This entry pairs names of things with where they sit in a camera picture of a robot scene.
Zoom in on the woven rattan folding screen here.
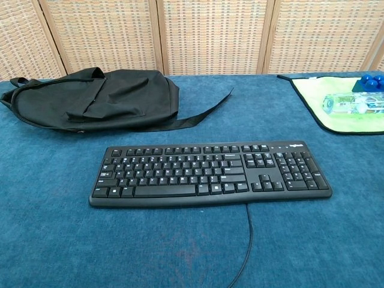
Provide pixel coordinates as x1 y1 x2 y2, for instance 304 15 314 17
0 0 384 82

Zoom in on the black fabric backpack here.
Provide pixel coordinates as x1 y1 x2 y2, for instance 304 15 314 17
0 67 235 133

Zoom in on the black computer keyboard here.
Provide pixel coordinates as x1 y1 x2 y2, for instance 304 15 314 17
88 139 333 209

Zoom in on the green cloth with black trim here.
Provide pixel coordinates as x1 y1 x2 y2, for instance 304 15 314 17
276 74 384 135

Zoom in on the clear plastic bottle green label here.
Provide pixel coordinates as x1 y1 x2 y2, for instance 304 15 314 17
322 92 384 115

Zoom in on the blue fabric tablecloth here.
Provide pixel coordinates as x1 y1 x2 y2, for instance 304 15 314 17
0 71 384 288

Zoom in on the blue toy building block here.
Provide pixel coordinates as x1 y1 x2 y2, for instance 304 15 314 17
352 74 384 94

